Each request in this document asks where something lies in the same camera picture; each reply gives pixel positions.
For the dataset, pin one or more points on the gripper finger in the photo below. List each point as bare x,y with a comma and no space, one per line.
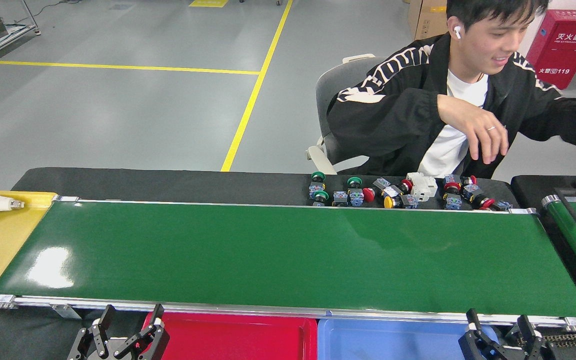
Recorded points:
478,347
530,347

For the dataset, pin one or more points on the red fire extinguisher box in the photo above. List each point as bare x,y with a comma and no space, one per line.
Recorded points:
563,50

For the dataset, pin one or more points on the brown cardboard box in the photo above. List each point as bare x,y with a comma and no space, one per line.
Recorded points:
425,20

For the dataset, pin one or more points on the green push button switch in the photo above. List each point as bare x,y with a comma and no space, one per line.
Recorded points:
354,182
321,195
317,176

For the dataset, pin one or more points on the person's left forearm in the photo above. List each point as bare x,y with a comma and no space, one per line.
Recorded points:
563,122

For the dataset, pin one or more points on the white earbud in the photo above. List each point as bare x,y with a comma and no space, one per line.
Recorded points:
457,32

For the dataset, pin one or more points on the red plastic bin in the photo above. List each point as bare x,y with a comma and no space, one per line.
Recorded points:
228,337

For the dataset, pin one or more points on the wide green conveyor belt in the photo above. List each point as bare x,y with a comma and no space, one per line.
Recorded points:
288,255

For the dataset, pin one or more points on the blue grey switch block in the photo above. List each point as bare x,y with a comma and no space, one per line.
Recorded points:
502,205

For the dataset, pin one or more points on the person's right forearm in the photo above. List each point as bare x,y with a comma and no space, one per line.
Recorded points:
393,117

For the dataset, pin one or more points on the grey office chair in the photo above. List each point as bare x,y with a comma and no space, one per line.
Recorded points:
333,90

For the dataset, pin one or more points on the metal rack on wheels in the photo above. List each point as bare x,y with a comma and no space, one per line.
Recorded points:
18,32

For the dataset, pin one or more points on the person's right hand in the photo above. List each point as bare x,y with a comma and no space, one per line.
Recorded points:
478,130

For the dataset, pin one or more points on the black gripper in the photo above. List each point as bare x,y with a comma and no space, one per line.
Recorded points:
109,350

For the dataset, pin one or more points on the white circuit breaker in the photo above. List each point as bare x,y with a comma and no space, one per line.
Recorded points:
422,186

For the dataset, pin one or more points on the blue plastic bin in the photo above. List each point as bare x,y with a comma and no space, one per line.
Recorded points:
393,342

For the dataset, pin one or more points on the yellow push button switch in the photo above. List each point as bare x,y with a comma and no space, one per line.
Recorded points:
408,201

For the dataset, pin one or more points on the person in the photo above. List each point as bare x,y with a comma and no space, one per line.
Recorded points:
408,100

